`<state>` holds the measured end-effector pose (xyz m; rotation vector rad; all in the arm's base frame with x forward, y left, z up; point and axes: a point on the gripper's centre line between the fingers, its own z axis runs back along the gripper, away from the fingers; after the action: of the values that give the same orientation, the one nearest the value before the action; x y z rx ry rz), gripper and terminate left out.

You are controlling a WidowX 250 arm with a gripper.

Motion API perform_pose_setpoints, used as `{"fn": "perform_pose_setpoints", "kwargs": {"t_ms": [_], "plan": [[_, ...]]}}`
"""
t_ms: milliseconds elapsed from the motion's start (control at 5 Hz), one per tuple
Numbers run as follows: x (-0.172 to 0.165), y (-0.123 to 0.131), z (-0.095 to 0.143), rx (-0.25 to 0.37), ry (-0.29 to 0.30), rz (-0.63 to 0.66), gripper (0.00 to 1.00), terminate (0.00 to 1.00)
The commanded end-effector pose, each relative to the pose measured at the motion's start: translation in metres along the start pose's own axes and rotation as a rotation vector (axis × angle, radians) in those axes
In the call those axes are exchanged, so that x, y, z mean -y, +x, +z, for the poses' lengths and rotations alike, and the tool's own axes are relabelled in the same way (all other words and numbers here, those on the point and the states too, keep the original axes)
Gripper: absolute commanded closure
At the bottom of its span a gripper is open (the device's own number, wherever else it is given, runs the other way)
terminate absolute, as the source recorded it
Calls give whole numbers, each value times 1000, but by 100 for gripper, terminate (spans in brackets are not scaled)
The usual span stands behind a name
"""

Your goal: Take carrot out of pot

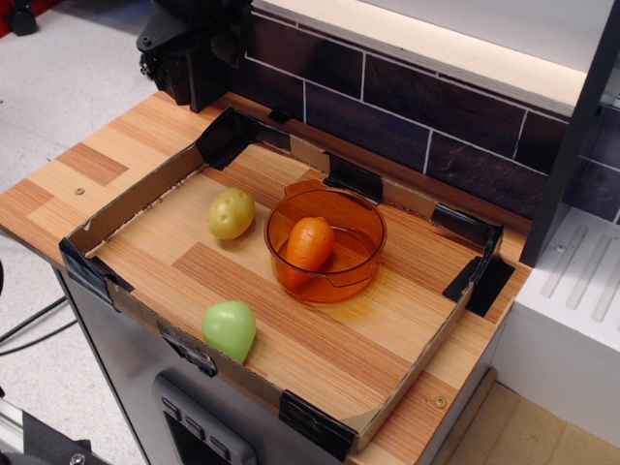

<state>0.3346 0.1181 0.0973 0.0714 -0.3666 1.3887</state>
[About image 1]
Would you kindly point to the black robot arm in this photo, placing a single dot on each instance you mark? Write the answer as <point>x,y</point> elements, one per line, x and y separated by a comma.
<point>189,49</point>

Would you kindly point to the grey control panel with buttons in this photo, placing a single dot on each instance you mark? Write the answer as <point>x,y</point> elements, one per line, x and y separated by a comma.
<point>198,436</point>

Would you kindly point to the green toy pear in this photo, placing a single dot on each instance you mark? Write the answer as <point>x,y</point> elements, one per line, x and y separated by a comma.
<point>230,328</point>

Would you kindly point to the cardboard fence with black tape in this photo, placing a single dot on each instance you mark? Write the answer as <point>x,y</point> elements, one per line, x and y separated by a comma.
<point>377,378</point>

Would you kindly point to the orange toy carrot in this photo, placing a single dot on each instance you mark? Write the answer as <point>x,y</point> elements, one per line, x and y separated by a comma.
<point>311,241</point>

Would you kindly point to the yellow toy potato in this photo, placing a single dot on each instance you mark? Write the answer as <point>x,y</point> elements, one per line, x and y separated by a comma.
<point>231,213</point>

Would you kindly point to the black metal bracket bottom left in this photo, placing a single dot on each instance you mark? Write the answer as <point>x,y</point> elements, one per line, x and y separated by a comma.
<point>27,440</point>

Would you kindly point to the transparent orange plastic pot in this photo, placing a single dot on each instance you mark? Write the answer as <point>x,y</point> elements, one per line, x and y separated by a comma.
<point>360,236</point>

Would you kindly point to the dark grey upright post right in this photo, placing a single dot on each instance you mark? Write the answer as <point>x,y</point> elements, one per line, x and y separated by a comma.
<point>599,91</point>

